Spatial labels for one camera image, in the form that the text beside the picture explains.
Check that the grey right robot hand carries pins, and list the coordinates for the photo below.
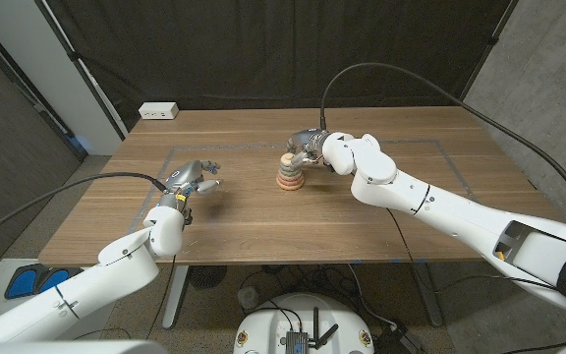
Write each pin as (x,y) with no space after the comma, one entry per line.
(307,142)

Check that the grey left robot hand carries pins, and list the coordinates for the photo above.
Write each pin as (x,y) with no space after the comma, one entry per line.
(185,177)

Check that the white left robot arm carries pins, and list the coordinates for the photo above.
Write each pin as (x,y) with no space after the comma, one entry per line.
(67,295)

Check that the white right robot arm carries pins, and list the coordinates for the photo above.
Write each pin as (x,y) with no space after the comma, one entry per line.
(460,216)

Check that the white power strip box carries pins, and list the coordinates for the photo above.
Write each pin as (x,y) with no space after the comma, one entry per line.
(158,110)

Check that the black curtain backdrop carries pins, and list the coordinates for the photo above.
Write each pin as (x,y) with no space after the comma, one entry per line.
(283,49)

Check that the round black floor fan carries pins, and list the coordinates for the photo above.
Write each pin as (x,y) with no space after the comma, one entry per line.
(208,276)

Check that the white table leg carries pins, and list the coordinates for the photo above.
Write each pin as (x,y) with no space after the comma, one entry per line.
(175,305)

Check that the round grey floor object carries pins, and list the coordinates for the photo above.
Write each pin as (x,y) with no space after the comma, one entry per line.
(248,297)

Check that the black backdrop stand pole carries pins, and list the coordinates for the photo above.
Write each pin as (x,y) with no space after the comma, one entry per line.
(81,69)
(489,46)

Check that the blue foot pedal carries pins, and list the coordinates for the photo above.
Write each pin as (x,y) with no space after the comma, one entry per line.
(56,279)
(21,284)

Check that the white robot torso base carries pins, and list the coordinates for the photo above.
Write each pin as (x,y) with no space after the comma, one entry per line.
(263,324)

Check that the grey table leg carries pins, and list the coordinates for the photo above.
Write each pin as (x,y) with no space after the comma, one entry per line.
(428,295)

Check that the grey radio module with antennas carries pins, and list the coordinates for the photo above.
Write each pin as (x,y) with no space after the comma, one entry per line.
(297,341)

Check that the white robot chest cover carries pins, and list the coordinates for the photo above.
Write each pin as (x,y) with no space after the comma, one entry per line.
(67,348)

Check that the black power brick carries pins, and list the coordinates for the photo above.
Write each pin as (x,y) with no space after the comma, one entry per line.
(401,341)

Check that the black metal frame bar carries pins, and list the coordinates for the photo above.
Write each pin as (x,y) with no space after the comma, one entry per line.
(42,110)

